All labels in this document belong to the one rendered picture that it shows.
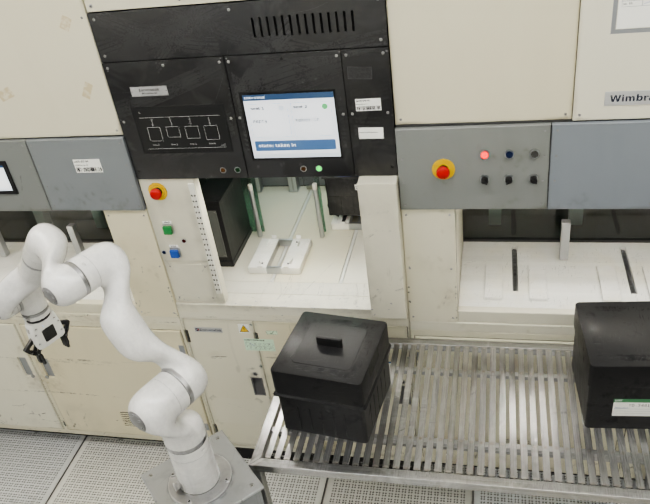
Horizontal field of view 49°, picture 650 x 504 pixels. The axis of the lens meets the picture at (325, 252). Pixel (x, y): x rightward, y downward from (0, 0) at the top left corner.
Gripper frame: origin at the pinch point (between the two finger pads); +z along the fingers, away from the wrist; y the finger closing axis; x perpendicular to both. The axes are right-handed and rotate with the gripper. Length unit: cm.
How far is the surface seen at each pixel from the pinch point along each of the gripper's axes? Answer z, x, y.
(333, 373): 0, -86, 36
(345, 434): 23, -89, 35
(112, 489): 101, 29, 10
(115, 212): -26, 10, 44
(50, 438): 101, 80, 13
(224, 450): 25, -58, 12
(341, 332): 0, -78, 52
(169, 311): 18, 2, 47
